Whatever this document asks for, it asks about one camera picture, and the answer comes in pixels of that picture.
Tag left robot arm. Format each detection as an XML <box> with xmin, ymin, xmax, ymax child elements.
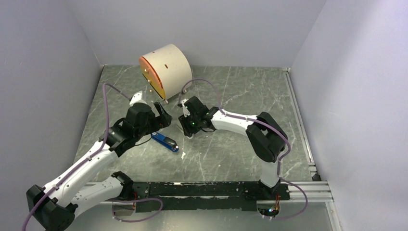
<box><xmin>26</xmin><ymin>102</ymin><xmax>172</xmax><ymax>231</ymax></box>

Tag blue black stapler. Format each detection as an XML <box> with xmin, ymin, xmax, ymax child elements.
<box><xmin>151</xmin><ymin>132</ymin><xmax>179</xmax><ymax>152</ymax></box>

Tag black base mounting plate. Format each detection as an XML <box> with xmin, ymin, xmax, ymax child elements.
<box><xmin>133</xmin><ymin>181</ymin><xmax>290</xmax><ymax>213</ymax></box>

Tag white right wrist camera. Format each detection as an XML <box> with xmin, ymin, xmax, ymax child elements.
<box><xmin>180</xmin><ymin>98</ymin><xmax>190</xmax><ymax>117</ymax></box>

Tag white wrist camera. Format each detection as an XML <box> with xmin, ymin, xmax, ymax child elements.
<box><xmin>180</xmin><ymin>98</ymin><xmax>190</xmax><ymax>117</ymax></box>
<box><xmin>129</xmin><ymin>91</ymin><xmax>147</xmax><ymax>107</ymax></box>

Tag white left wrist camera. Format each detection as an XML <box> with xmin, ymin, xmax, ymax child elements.
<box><xmin>129</xmin><ymin>91</ymin><xmax>147</xmax><ymax>107</ymax></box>

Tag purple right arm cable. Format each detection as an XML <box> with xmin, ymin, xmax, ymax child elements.
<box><xmin>177</xmin><ymin>78</ymin><xmax>308</xmax><ymax>221</ymax></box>

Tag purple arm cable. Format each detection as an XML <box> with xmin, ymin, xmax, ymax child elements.
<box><xmin>20</xmin><ymin>83</ymin><xmax>133</xmax><ymax>231</ymax></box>
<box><xmin>177</xmin><ymin>78</ymin><xmax>308</xmax><ymax>221</ymax></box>

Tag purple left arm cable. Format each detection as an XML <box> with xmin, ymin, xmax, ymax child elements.
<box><xmin>20</xmin><ymin>83</ymin><xmax>133</xmax><ymax>231</ymax></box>

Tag aluminium frame rail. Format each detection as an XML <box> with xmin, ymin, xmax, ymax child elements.
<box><xmin>70</xmin><ymin>66</ymin><xmax>339</xmax><ymax>231</ymax></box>

